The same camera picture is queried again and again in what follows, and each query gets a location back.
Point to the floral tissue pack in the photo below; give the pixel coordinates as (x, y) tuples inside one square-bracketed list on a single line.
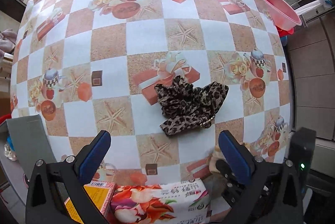
[(157, 200)]

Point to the red plastic stool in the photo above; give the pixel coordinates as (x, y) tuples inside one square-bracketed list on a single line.
[(286, 32)]

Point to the pink and yellow carton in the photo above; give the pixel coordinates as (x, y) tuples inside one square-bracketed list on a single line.
[(102, 192)]

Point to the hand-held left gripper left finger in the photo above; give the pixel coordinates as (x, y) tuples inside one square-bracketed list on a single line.
[(95, 153)]

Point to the white plastic container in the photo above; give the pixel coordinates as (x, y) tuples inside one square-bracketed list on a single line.
[(314, 5)]

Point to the beige fluffy scrunchie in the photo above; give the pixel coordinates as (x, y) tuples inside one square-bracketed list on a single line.
[(213, 157)]

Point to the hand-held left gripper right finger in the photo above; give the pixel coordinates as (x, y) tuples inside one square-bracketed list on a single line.
[(233, 153)]

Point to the leopard print scrunchie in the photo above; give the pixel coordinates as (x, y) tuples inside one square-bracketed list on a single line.
[(188, 101)]

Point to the pale pink hanging garment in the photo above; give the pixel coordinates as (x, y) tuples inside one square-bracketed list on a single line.
[(6, 41)]

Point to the pink plastic basin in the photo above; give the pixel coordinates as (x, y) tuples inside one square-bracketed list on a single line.
[(280, 8)]

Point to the checkered printed tablecloth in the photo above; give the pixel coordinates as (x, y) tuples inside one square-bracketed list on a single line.
[(146, 38)]

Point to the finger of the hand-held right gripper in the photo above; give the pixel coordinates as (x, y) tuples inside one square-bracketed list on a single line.
[(230, 192)]

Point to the grey fabric storage box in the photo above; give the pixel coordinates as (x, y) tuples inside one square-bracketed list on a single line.
[(28, 135)]

